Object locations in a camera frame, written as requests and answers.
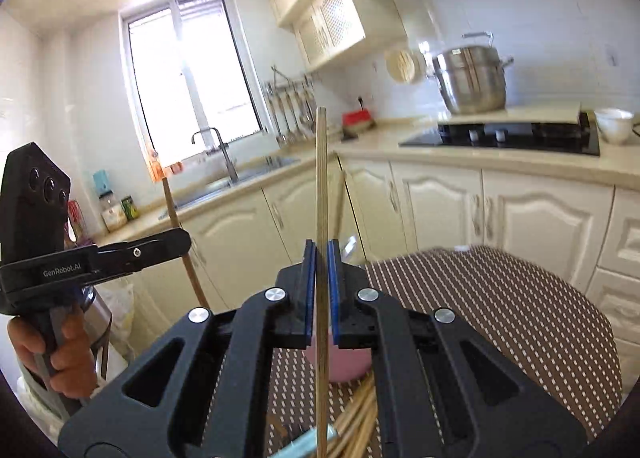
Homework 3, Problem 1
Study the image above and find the short wooden chopstick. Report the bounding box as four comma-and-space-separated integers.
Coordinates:
160, 176, 212, 312

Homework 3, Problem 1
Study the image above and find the teal handled knife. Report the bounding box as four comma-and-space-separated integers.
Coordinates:
271, 426, 317, 458

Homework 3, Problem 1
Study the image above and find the chrome kitchen faucet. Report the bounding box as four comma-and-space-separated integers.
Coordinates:
190, 127, 241, 184

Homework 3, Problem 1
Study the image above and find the person's left hand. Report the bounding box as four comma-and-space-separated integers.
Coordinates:
8, 307, 98, 400

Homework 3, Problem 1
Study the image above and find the jar with white label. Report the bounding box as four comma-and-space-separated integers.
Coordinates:
99, 191, 128, 232

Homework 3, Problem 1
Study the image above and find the pink utensil holder cup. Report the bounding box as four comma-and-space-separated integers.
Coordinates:
328, 335, 372, 383

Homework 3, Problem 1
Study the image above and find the stainless steel sink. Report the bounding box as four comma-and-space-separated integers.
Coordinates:
174, 156, 303, 221

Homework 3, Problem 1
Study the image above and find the brown polka dot tablecloth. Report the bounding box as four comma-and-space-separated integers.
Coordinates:
268, 247, 625, 457

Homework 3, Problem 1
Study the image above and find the metal spoon in cup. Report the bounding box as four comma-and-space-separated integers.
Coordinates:
341, 235, 358, 261

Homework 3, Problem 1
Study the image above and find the window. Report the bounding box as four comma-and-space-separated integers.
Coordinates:
120, 0, 277, 180

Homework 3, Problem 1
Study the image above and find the red and white bowl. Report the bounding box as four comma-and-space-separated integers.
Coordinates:
342, 108, 375, 135

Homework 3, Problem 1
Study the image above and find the black gas stove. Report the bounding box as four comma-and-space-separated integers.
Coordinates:
399, 112, 600, 157

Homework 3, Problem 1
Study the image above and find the stainless steel steamer pot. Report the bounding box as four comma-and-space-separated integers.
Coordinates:
432, 32, 514, 115

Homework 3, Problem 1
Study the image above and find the white bowl on counter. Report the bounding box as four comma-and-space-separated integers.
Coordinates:
594, 108, 634, 145

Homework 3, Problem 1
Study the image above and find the cream upper cabinet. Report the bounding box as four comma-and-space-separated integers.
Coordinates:
270, 0, 406, 72

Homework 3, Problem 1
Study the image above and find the wall utensil rack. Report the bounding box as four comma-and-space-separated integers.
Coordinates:
262, 65, 316, 147

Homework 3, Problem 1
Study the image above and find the cream strainer plate on wall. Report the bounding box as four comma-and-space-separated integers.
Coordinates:
384, 49, 425, 85

